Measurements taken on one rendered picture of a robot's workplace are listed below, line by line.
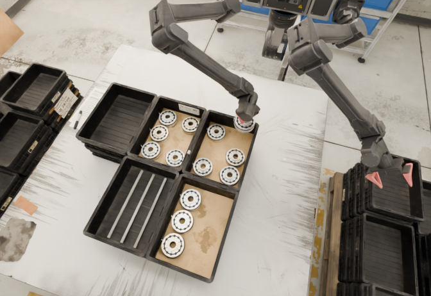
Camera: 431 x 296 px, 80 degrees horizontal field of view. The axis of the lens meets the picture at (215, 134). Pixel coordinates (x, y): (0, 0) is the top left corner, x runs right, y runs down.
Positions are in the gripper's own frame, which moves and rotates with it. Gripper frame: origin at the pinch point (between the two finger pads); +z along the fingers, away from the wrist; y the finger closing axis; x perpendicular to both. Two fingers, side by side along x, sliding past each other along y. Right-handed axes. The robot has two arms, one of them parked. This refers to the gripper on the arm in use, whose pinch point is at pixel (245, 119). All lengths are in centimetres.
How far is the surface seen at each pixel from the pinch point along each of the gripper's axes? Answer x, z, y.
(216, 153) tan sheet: 0.7, 22.2, -15.9
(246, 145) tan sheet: -4.8, 22.0, 0.9
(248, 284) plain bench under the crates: -60, 33, -39
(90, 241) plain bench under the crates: 1, 35, -93
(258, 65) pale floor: 90, 108, 108
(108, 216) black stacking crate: 3, 23, -78
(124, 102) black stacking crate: 61, 24, -42
